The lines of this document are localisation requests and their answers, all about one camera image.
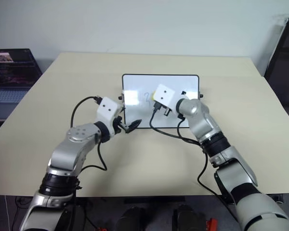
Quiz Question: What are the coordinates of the dark rounded shape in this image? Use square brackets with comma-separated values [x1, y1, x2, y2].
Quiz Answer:
[115, 205, 148, 231]
[172, 204, 206, 231]

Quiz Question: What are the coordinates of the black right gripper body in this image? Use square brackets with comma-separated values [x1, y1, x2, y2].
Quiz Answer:
[159, 104, 174, 116]

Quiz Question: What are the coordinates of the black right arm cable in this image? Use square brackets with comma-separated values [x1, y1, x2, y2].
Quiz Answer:
[149, 102, 222, 196]

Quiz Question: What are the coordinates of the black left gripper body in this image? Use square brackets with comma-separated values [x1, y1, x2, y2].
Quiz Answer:
[112, 115, 126, 133]

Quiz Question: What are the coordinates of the open laptop computer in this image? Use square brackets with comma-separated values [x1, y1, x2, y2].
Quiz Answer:
[0, 48, 43, 121]

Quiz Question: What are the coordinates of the small black-framed whiteboard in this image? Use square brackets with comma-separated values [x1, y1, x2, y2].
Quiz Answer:
[118, 73, 204, 130]

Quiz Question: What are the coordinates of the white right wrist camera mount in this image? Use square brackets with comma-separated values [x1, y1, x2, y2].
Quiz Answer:
[153, 83, 176, 109]

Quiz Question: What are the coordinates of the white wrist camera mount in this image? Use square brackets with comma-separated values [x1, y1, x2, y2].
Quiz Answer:
[96, 96, 120, 126]
[153, 83, 176, 109]

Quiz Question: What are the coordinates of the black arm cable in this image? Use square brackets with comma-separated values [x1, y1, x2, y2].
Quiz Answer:
[70, 96, 108, 172]
[149, 102, 222, 196]

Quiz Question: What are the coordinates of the small red object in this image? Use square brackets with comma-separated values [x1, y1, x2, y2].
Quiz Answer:
[205, 218, 219, 231]

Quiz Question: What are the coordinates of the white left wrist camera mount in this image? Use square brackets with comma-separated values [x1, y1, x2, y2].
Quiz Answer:
[96, 96, 120, 126]

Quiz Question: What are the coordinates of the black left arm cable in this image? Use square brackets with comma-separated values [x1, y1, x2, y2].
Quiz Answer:
[70, 96, 108, 172]

